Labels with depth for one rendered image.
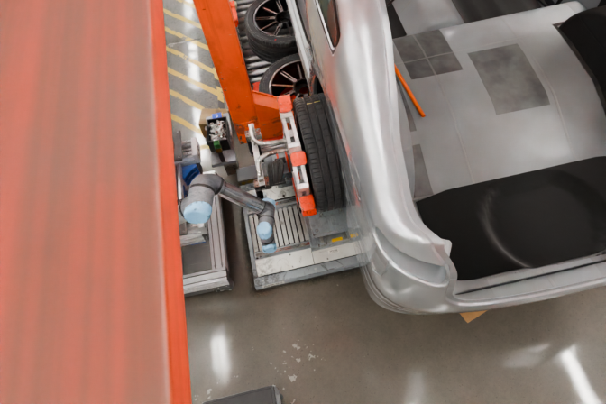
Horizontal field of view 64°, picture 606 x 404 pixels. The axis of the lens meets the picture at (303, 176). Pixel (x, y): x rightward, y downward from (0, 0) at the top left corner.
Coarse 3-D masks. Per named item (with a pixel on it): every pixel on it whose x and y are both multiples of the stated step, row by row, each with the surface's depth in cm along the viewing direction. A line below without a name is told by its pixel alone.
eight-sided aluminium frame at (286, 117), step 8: (288, 112) 264; (288, 120) 258; (288, 136) 251; (296, 136) 250; (288, 144) 248; (296, 144) 247; (296, 168) 249; (304, 168) 250; (296, 176) 250; (304, 176) 251; (296, 184) 251; (304, 184) 252; (304, 192) 290
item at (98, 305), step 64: (0, 0) 21; (64, 0) 21; (128, 0) 21; (0, 64) 19; (64, 64) 19; (128, 64) 19; (0, 128) 17; (64, 128) 17; (128, 128) 17; (0, 192) 16; (64, 192) 16; (128, 192) 16; (0, 256) 15; (64, 256) 15; (128, 256) 14; (0, 320) 14; (64, 320) 14; (128, 320) 13; (0, 384) 13; (64, 384) 13; (128, 384) 12
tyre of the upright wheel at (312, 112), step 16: (304, 96) 267; (320, 96) 260; (304, 112) 251; (320, 112) 250; (304, 128) 246; (320, 128) 246; (304, 144) 250; (320, 144) 243; (320, 160) 244; (336, 160) 245; (320, 176) 246; (336, 176) 247; (320, 192) 250; (336, 192) 252; (320, 208) 262; (336, 208) 270
